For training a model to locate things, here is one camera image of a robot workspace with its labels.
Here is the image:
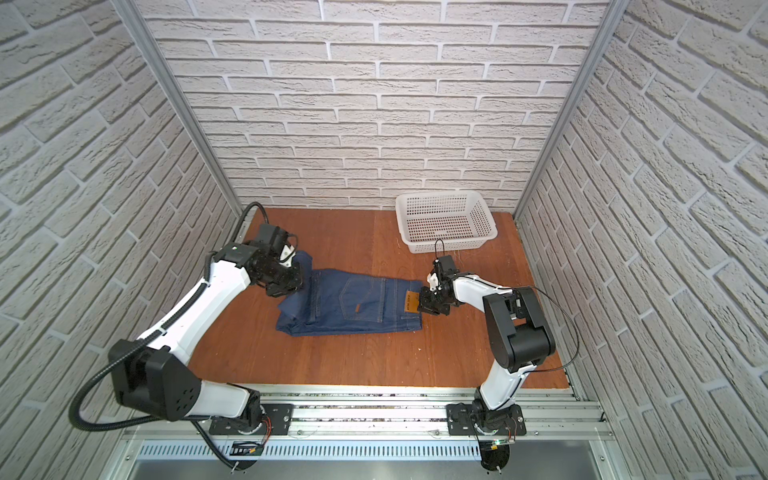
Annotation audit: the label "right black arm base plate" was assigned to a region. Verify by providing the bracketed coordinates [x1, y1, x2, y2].
[446, 402, 527, 438]

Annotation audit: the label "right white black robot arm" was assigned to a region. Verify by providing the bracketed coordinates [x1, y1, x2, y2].
[419, 272, 556, 435]

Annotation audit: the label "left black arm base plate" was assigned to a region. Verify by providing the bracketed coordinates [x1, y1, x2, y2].
[208, 403, 295, 436]

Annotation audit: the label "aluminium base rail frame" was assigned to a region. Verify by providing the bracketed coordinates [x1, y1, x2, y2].
[116, 383, 619, 463]

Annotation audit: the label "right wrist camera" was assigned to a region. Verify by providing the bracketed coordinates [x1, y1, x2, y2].
[427, 255, 461, 291]

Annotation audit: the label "right thin black cable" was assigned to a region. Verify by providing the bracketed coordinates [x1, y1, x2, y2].
[433, 237, 582, 374]

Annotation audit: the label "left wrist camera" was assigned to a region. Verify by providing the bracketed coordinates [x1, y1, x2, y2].
[248, 223, 297, 267]

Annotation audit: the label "white plastic laundry basket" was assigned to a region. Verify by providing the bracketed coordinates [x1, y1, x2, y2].
[395, 190, 498, 254]

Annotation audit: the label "aluminium corner post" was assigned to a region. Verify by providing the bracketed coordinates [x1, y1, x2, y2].
[512, 0, 630, 220]
[112, 0, 241, 215]

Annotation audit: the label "right aluminium corner post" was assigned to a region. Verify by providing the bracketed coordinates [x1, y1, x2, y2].
[512, 0, 630, 220]

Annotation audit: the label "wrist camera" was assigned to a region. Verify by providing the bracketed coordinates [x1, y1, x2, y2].
[248, 223, 297, 267]
[427, 255, 461, 291]

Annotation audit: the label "dark blue denim trousers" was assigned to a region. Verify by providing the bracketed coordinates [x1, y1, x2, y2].
[276, 251, 422, 337]

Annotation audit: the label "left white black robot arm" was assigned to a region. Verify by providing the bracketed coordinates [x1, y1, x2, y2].
[109, 242, 303, 425]

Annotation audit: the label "left aluminium corner post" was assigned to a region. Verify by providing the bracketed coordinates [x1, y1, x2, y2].
[112, 0, 241, 215]

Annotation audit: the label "left black corrugated cable hose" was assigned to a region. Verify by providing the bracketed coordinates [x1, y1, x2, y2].
[67, 201, 270, 470]

